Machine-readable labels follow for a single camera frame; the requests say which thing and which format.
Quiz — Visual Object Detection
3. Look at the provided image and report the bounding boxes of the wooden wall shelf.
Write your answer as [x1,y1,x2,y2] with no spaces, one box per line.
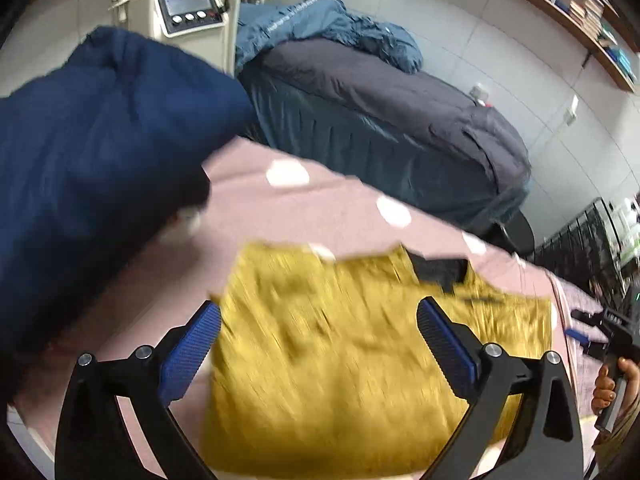
[440,0,640,93]

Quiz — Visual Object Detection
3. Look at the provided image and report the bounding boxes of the black wire rack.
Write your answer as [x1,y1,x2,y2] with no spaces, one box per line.
[532,195,640,306]

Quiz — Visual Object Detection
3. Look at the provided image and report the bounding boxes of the golden satin jacket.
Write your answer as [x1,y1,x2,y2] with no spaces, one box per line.
[200,242,553,473]

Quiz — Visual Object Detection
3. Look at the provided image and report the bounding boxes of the pink polka dot blanket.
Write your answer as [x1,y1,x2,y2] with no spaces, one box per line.
[10,137,601,480]

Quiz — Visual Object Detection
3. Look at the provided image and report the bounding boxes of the cream machine with control panel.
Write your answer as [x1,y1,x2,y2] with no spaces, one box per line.
[110,0,276,73]

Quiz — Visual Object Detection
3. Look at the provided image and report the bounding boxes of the blue quilt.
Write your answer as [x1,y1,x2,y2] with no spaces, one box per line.
[235,0,423,78]

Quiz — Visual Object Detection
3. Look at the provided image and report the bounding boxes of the row of books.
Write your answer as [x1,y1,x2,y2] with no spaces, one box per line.
[505,0,640,83]

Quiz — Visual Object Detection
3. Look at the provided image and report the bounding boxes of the bed with grey cover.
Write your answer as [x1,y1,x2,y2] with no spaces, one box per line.
[235,40,533,228]

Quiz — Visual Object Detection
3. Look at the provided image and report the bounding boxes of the black stool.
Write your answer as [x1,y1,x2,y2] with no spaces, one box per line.
[487,207,536,256]

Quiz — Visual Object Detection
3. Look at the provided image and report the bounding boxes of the person's right hand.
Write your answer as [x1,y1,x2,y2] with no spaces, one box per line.
[591,357,626,417]

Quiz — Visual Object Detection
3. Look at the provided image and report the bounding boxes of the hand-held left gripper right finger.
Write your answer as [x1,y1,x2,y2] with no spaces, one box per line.
[416,296,585,480]

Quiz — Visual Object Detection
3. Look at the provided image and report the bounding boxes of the grey lilac striped bedsheet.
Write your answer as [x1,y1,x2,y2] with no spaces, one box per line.
[547,270,601,411]

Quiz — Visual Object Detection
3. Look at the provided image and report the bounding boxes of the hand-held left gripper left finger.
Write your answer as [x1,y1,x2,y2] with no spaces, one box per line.
[55,300,223,480]

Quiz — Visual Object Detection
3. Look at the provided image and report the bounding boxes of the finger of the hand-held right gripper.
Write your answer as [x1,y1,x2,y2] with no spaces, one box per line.
[564,329,608,361]
[570,309,608,328]

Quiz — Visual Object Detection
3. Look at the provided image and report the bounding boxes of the person's right forearm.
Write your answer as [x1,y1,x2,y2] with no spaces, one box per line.
[590,400,640,480]

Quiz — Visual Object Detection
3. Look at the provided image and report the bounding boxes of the navy blue garment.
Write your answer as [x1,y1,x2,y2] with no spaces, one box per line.
[0,26,256,376]

